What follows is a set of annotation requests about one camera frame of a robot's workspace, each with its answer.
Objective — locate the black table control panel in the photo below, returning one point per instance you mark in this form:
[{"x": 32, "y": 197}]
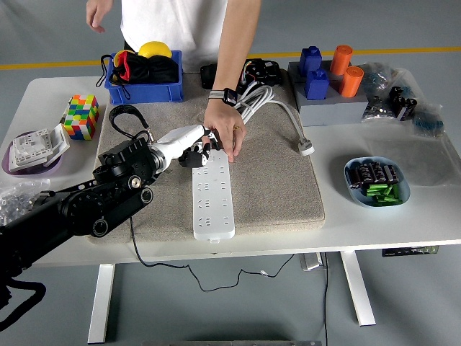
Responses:
[{"x": 407, "y": 252}]

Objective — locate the black electronic device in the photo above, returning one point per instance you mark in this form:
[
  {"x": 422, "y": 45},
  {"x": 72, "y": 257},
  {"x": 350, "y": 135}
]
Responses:
[{"x": 263, "y": 72}]

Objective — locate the large clear plastic bag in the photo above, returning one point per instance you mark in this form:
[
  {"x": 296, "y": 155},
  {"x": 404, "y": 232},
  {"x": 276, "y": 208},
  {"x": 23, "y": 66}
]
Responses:
[{"x": 425, "y": 162}]

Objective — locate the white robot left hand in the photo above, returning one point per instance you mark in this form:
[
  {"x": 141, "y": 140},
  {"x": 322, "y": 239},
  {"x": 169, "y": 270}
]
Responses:
[{"x": 180, "y": 140}]

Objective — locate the green components pile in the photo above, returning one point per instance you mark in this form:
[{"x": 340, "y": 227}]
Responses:
[{"x": 383, "y": 192}]

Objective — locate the clear bag of black capacitors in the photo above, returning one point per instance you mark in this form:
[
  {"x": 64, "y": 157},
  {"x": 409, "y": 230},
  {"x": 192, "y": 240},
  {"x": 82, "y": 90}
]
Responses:
[{"x": 401, "y": 102}]

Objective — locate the person's left hand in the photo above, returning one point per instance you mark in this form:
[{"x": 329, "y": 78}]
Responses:
[{"x": 227, "y": 122}]

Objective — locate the orange cylinder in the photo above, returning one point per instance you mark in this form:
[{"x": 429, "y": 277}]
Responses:
[
  {"x": 340, "y": 61},
  {"x": 351, "y": 83}
]

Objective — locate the blue plastic bin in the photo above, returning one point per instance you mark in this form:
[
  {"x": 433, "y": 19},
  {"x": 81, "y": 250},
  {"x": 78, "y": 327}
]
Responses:
[{"x": 144, "y": 94}]

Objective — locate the clear bag of blue parts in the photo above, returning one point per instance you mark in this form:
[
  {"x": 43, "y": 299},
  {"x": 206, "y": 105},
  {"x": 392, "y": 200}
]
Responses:
[
  {"x": 376, "y": 77},
  {"x": 428, "y": 122}
]

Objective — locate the person's left forearm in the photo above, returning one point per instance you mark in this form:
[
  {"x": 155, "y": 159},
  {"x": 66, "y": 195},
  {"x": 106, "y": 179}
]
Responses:
[{"x": 236, "y": 43}]

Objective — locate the clear bag of dark screws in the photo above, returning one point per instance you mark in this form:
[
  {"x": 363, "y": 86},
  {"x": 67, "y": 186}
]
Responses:
[{"x": 376, "y": 110}]

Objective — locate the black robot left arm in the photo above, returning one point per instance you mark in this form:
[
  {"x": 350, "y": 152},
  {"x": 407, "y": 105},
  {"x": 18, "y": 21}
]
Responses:
[{"x": 90, "y": 202}]

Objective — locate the white wall socket panel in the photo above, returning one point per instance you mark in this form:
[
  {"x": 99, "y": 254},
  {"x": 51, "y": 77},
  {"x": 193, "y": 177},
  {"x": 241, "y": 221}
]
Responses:
[{"x": 29, "y": 151}]

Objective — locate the person's right hand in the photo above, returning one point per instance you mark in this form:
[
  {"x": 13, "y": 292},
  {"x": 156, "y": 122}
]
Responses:
[{"x": 97, "y": 12}]

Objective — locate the colourful puzzle cube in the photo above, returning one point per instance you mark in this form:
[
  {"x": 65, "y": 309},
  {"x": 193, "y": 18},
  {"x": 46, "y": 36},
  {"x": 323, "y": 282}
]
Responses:
[{"x": 83, "y": 115}]

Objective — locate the black capacitors pile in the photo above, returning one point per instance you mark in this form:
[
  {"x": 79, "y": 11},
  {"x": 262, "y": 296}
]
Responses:
[{"x": 371, "y": 173}]

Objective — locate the clear bag of silver screws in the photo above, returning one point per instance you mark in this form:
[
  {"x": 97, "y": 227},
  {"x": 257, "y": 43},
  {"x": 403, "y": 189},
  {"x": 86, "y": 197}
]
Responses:
[{"x": 14, "y": 202}]

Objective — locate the yellow ball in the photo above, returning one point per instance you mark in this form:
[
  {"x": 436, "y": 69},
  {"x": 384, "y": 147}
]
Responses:
[{"x": 155, "y": 48}]

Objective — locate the white power strip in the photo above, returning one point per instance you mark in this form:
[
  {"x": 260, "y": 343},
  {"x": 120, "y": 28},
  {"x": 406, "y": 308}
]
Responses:
[{"x": 212, "y": 202}]

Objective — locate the blue peg block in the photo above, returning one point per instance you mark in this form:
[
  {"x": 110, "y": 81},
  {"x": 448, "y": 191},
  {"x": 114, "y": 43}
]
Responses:
[
  {"x": 309, "y": 59},
  {"x": 317, "y": 86}
]

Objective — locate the light blue dish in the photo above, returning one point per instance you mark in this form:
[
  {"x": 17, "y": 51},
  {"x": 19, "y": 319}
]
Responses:
[{"x": 406, "y": 189}]

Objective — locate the silver metal bracket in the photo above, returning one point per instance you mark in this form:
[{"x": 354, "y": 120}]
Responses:
[{"x": 310, "y": 262}]

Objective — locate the grey-brown mat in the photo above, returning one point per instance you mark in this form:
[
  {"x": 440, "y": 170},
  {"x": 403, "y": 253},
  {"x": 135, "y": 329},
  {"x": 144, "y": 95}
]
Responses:
[{"x": 270, "y": 187}]

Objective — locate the white table leg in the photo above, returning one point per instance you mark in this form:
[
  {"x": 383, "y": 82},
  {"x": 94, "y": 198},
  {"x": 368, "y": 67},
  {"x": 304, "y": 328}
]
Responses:
[
  {"x": 101, "y": 306},
  {"x": 358, "y": 288}
]

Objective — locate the person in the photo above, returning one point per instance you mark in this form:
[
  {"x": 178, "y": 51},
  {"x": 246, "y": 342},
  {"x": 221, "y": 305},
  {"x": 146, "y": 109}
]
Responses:
[{"x": 162, "y": 21}]

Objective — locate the grey block base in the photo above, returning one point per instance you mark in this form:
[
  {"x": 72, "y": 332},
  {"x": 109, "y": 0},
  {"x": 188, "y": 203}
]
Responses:
[{"x": 335, "y": 111}]

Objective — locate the black wristwatch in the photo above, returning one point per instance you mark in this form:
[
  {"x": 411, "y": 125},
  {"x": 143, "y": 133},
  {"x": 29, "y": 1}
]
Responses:
[{"x": 229, "y": 96}]

